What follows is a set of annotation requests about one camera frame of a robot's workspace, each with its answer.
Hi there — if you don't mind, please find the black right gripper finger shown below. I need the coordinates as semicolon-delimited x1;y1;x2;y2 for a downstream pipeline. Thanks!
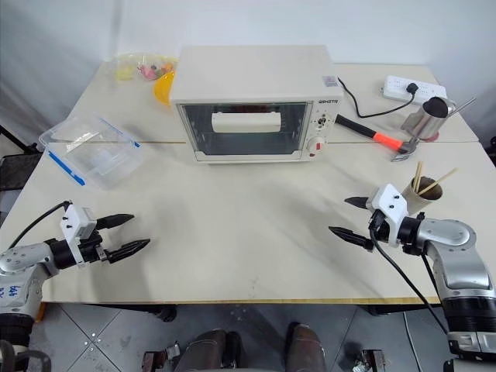
328;226;375;253
343;196;371;211

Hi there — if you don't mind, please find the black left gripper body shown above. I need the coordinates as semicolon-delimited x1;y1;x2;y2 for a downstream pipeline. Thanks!
78;231;110;266

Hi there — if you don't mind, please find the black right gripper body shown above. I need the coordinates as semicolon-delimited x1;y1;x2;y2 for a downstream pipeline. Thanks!
367;210;391;245

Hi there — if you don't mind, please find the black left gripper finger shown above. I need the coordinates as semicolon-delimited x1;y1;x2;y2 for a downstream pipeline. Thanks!
95;213;136;231
105;238;151;266

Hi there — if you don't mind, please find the white toaster oven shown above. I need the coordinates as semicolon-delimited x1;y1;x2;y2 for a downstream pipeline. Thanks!
170;45;345;166

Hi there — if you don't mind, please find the brown paper cup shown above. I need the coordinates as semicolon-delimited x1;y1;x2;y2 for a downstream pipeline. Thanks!
400;175;444;215

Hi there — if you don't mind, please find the clear plastic container blue lid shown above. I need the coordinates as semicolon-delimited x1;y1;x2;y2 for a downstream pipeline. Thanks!
43;115;145;191

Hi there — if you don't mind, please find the black table caster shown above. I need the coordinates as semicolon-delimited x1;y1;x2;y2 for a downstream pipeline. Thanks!
156;305;177;323

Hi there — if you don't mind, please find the stainless steel pitcher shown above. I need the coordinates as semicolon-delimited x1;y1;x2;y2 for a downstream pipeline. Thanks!
399;96;459;141

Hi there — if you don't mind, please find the clear plastic storage box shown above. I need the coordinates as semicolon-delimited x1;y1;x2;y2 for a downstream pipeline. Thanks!
38;112;105;153

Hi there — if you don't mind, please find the black chair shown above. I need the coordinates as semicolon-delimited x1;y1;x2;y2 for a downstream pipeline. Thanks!
0;123;44;219

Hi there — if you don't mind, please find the white power strip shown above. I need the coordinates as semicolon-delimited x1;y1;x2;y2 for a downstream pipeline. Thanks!
378;74;448;105

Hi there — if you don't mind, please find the dark rounded shape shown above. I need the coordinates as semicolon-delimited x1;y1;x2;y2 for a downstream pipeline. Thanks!
181;328;242;372
285;322;327;372

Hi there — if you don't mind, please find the orange plastic bowl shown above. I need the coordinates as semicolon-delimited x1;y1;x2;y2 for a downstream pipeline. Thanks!
152;69;177;110

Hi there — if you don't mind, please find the thin metal rod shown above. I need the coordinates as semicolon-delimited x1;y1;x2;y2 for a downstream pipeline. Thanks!
449;96;478;117

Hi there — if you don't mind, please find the clear bag of small toys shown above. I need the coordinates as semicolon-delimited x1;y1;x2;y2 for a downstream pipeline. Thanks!
108;51;180;84

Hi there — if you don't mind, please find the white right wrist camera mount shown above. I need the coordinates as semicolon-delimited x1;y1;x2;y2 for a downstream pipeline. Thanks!
366;183;410;248

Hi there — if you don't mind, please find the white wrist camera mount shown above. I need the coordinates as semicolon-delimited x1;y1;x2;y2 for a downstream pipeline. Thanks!
59;204;97;269
366;183;410;248

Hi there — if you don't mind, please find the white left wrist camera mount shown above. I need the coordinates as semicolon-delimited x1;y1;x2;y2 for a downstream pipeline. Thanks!
59;204;97;269

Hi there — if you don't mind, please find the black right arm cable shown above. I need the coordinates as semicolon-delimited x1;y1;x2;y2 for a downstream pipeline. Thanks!
369;219;450;335

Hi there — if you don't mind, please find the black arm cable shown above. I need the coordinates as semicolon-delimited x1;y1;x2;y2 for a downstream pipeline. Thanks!
369;219;450;335
7;200;73;250

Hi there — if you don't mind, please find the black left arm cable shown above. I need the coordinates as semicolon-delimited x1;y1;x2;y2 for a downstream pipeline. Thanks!
7;200;73;250

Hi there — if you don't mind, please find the hammer with orange black handle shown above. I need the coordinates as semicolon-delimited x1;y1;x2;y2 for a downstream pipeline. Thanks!
334;113;420;164

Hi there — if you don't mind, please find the black power cord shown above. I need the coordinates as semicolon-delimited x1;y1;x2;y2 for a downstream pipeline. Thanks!
336;77;415;119

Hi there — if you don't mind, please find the white floor cable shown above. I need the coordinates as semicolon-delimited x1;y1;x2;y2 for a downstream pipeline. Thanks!
401;311;412;350

